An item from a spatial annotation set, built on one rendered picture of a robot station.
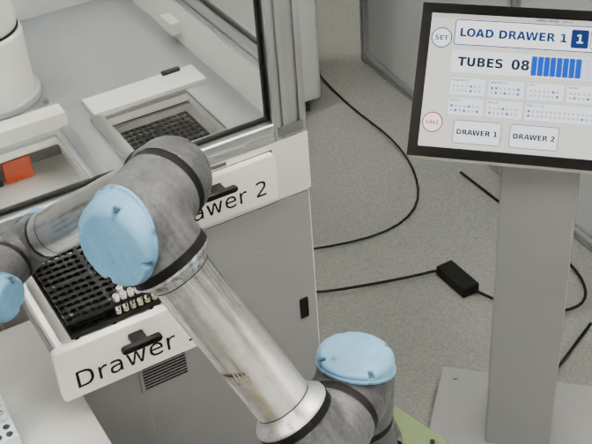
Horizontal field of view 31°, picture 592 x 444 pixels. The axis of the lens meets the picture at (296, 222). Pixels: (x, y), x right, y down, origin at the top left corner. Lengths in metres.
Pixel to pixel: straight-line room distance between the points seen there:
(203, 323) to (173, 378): 1.07
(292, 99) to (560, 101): 0.54
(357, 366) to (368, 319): 1.66
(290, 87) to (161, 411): 0.82
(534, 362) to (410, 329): 0.66
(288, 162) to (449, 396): 0.94
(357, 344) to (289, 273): 0.88
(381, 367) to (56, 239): 0.53
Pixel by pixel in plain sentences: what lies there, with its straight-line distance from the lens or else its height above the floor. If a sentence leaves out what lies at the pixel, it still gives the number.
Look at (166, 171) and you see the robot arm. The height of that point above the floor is 1.39.
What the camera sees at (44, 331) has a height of 0.88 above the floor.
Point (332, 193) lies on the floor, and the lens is 3.74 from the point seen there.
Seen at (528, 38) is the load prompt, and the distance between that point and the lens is 2.19.
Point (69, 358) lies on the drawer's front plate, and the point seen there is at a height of 0.91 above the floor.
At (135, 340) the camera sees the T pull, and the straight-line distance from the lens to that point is 1.87.
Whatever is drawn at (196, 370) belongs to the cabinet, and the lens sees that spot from 2.50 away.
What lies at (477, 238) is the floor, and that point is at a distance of 3.53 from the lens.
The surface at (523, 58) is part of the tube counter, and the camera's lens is 2.18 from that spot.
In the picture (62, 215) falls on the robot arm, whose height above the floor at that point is 1.22.
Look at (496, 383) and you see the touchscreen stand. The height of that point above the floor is 0.25.
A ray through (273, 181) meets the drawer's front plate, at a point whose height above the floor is 0.86.
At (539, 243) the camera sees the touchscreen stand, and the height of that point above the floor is 0.69.
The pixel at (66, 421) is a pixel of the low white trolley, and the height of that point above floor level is 0.76.
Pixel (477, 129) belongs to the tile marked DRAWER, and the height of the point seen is 1.01.
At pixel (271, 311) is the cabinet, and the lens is 2.51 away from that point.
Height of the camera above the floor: 2.15
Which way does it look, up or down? 36 degrees down
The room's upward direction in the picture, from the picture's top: 5 degrees counter-clockwise
